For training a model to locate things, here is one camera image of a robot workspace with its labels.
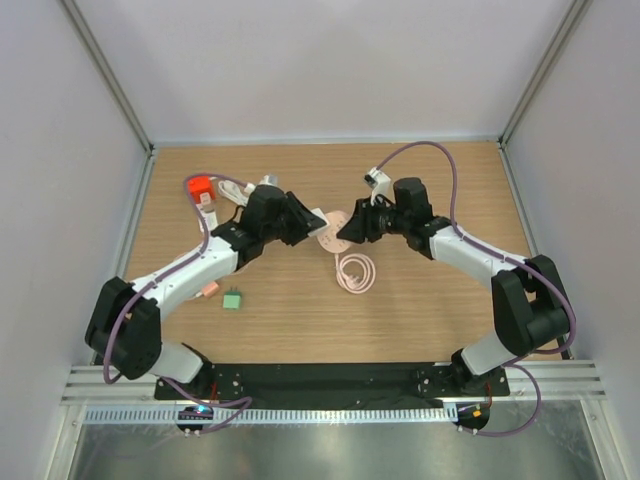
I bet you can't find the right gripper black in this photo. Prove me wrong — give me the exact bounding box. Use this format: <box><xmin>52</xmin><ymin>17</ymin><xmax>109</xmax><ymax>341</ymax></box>
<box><xmin>341</xmin><ymin>194</ymin><xmax>412</xmax><ymax>243</ymax></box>

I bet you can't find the purple cable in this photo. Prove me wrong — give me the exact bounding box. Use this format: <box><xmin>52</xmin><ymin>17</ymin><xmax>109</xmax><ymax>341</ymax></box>
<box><xmin>377</xmin><ymin>141</ymin><xmax>577</xmax><ymax>439</ymax></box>
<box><xmin>102</xmin><ymin>173</ymin><xmax>254</xmax><ymax>436</ymax></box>

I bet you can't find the pink socket power cord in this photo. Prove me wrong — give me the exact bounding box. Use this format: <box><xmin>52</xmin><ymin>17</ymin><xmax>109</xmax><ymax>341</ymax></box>
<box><xmin>333</xmin><ymin>252</ymin><xmax>379</xmax><ymax>295</ymax></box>

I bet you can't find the slotted cable duct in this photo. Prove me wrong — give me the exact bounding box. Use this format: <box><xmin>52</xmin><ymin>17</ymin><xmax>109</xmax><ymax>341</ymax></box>
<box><xmin>83</xmin><ymin>404</ymin><xmax>458</xmax><ymax>427</ymax></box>

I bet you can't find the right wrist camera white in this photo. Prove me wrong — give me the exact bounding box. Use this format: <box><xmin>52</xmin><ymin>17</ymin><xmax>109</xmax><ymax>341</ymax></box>
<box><xmin>364</xmin><ymin>167</ymin><xmax>391</xmax><ymax>204</ymax></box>

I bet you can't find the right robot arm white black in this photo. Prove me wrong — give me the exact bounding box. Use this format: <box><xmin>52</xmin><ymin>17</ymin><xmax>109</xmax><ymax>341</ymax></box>
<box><xmin>337</xmin><ymin>169</ymin><xmax>576</xmax><ymax>396</ymax></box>

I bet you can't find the white power cord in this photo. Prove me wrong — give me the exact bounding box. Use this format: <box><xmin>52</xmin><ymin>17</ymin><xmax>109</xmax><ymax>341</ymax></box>
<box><xmin>215</xmin><ymin>177</ymin><xmax>251</xmax><ymax>206</ymax></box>

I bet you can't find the pink round socket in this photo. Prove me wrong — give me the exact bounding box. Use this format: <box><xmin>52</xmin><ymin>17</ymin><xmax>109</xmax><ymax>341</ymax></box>
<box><xmin>317</xmin><ymin>210</ymin><xmax>354</xmax><ymax>254</ymax></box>

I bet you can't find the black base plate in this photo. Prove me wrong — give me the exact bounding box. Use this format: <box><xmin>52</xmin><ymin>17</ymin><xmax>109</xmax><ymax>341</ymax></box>
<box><xmin>154</xmin><ymin>360</ymin><xmax>511</xmax><ymax>412</ymax></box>

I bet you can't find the red cube socket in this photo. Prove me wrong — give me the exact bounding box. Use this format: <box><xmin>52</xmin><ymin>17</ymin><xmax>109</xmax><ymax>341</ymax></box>
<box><xmin>187</xmin><ymin>175</ymin><xmax>215</xmax><ymax>204</ymax></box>

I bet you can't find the white charger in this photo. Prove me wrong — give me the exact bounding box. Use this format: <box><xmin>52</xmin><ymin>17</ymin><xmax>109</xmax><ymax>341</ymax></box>
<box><xmin>308</xmin><ymin>208</ymin><xmax>329</xmax><ymax>237</ymax></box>

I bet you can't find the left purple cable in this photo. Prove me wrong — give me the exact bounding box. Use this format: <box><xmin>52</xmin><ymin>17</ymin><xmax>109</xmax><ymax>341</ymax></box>
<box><xmin>102</xmin><ymin>173</ymin><xmax>254</xmax><ymax>436</ymax></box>

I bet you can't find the pink usb charger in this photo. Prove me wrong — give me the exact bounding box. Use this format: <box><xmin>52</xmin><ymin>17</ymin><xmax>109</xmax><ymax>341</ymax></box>
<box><xmin>198</xmin><ymin>282</ymin><xmax>220</xmax><ymax>298</ymax></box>

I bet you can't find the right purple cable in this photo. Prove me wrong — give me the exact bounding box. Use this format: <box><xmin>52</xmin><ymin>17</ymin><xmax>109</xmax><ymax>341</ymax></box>
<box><xmin>377</xmin><ymin>141</ymin><xmax>577</xmax><ymax>439</ymax></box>

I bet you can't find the green usb charger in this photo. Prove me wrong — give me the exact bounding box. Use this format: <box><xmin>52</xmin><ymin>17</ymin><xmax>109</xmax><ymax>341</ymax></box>
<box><xmin>222</xmin><ymin>289</ymin><xmax>243</xmax><ymax>311</ymax></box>

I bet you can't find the white green power strip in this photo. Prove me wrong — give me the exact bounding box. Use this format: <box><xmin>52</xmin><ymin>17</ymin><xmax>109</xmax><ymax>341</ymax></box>
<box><xmin>202</xmin><ymin>210</ymin><xmax>219</xmax><ymax>231</ymax></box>

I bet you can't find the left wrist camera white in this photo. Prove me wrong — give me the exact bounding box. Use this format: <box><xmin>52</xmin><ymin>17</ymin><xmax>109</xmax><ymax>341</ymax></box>
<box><xmin>259</xmin><ymin>174</ymin><xmax>278</xmax><ymax>187</ymax></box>

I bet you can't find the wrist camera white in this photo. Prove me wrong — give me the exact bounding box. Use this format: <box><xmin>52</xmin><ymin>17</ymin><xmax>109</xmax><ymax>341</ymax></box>
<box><xmin>364</xmin><ymin>167</ymin><xmax>391</xmax><ymax>204</ymax></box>
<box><xmin>259</xmin><ymin>174</ymin><xmax>278</xmax><ymax>187</ymax></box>

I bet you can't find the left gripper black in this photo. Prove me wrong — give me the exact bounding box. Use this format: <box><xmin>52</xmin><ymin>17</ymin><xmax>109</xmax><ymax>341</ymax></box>
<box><xmin>260</xmin><ymin>193</ymin><xmax>323</xmax><ymax>247</ymax></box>

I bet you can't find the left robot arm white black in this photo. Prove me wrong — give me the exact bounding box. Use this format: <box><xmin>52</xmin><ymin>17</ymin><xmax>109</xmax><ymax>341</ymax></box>
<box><xmin>85</xmin><ymin>185</ymin><xmax>327</xmax><ymax>400</ymax></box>

